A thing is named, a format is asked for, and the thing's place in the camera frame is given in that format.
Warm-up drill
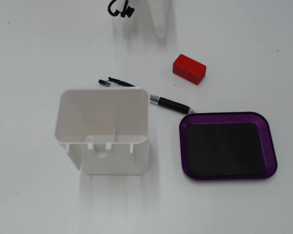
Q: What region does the red cube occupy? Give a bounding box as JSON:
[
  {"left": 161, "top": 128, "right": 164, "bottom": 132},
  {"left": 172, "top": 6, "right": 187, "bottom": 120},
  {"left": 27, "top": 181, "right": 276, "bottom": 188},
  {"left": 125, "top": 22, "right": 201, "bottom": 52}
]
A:
[{"left": 172, "top": 54, "right": 207, "bottom": 86}]

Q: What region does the white plastic box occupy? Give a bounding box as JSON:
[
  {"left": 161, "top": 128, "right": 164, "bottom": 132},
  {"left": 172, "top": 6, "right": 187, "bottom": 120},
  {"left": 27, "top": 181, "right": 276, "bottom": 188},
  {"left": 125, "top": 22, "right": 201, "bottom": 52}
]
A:
[{"left": 54, "top": 87, "right": 151, "bottom": 176}]

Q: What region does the black cable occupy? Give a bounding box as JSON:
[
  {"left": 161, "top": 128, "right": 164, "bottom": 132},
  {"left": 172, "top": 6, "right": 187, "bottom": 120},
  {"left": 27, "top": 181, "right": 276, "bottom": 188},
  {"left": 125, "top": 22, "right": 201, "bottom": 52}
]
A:
[{"left": 107, "top": 0, "right": 136, "bottom": 19}]

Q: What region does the purple metal tray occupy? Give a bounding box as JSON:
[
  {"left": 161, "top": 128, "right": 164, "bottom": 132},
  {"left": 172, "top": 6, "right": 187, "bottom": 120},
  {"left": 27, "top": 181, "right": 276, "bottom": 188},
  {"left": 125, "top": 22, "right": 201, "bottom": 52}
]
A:
[{"left": 179, "top": 111, "right": 278, "bottom": 182}]

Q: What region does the black clear ballpoint pen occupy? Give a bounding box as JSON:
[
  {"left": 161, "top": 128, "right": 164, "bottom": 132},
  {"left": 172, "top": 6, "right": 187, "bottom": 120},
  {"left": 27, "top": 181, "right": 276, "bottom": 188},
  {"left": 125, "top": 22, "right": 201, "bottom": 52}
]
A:
[{"left": 98, "top": 77, "right": 198, "bottom": 115}]

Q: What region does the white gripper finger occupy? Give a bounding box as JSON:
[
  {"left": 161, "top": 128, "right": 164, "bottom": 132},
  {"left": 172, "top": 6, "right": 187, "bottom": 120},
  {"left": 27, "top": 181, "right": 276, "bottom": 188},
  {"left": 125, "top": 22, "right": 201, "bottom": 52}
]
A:
[{"left": 147, "top": 0, "right": 173, "bottom": 39}]

